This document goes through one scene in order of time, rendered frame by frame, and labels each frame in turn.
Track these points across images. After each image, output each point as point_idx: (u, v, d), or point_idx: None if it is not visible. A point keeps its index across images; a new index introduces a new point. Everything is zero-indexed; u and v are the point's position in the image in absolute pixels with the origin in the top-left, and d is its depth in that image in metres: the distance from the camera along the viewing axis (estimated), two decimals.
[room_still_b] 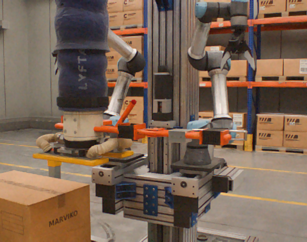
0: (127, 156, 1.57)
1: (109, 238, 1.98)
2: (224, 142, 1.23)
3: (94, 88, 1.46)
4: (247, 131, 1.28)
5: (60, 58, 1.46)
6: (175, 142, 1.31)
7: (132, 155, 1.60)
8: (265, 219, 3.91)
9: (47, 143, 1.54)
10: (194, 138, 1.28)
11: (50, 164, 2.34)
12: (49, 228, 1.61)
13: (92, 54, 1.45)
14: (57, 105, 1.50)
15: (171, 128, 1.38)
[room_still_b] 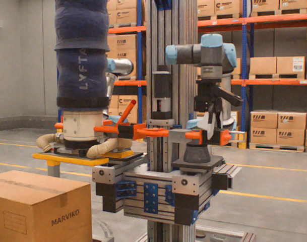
0: (127, 156, 1.57)
1: (110, 236, 1.99)
2: (224, 142, 1.23)
3: (95, 88, 1.46)
4: (245, 132, 1.24)
5: (60, 58, 1.46)
6: (175, 142, 1.31)
7: (132, 155, 1.60)
8: (261, 216, 3.95)
9: (47, 143, 1.54)
10: (194, 138, 1.28)
11: (49, 163, 2.34)
12: (52, 227, 1.62)
13: (93, 54, 1.45)
14: (57, 105, 1.50)
15: (173, 128, 1.40)
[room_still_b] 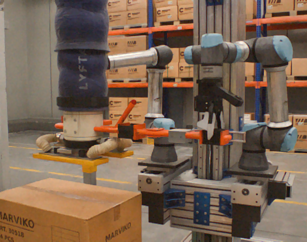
0: (127, 156, 1.57)
1: None
2: (224, 142, 1.23)
3: (95, 88, 1.46)
4: (245, 132, 1.24)
5: (60, 58, 1.46)
6: (175, 142, 1.31)
7: (132, 155, 1.60)
8: (290, 223, 3.78)
9: (47, 143, 1.54)
10: (194, 138, 1.28)
11: (85, 170, 2.18)
12: None
13: (93, 54, 1.45)
14: (57, 105, 1.50)
15: (173, 128, 1.40)
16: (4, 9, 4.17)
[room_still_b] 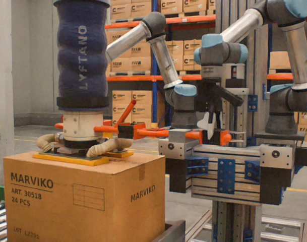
0: (127, 156, 1.57)
1: (180, 220, 1.74)
2: (224, 142, 1.23)
3: (95, 88, 1.46)
4: (245, 132, 1.24)
5: (60, 58, 1.46)
6: (175, 142, 1.31)
7: (132, 155, 1.60)
8: (303, 208, 3.69)
9: (47, 143, 1.54)
10: (194, 138, 1.28)
11: None
12: (131, 203, 1.36)
13: (93, 54, 1.45)
14: (57, 105, 1.50)
15: (173, 128, 1.40)
16: None
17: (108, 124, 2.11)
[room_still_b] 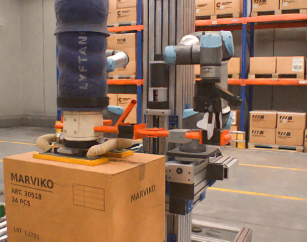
0: (127, 156, 1.57)
1: None
2: (224, 142, 1.23)
3: (95, 88, 1.46)
4: (245, 132, 1.24)
5: (60, 58, 1.46)
6: (175, 142, 1.31)
7: (132, 155, 1.60)
8: (258, 213, 3.93)
9: (47, 143, 1.54)
10: (194, 138, 1.28)
11: None
12: (131, 203, 1.36)
13: (93, 54, 1.45)
14: (57, 105, 1.50)
15: (173, 128, 1.40)
16: None
17: None
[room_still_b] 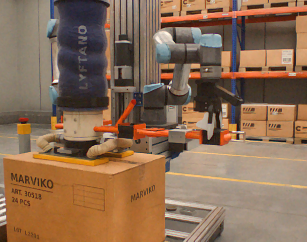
0: (127, 156, 1.57)
1: None
2: (224, 142, 1.23)
3: (95, 88, 1.46)
4: (245, 132, 1.24)
5: (60, 58, 1.46)
6: (175, 142, 1.31)
7: (132, 155, 1.60)
8: (239, 197, 4.05)
9: (47, 143, 1.54)
10: (194, 138, 1.28)
11: (19, 131, 2.45)
12: (131, 203, 1.36)
13: (93, 54, 1.45)
14: (57, 105, 1.50)
15: (173, 128, 1.40)
16: None
17: (26, 118, 2.47)
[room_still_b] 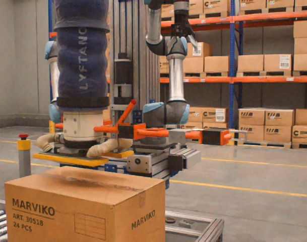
0: (127, 156, 1.57)
1: None
2: (224, 142, 1.23)
3: (95, 88, 1.46)
4: (247, 131, 1.28)
5: (60, 58, 1.46)
6: (175, 142, 1.31)
7: (132, 155, 1.60)
8: (237, 206, 4.07)
9: (47, 143, 1.54)
10: (194, 138, 1.28)
11: (19, 147, 2.46)
12: (131, 231, 1.38)
13: (93, 54, 1.45)
14: (57, 105, 1.50)
15: (171, 128, 1.38)
16: None
17: (26, 134, 2.47)
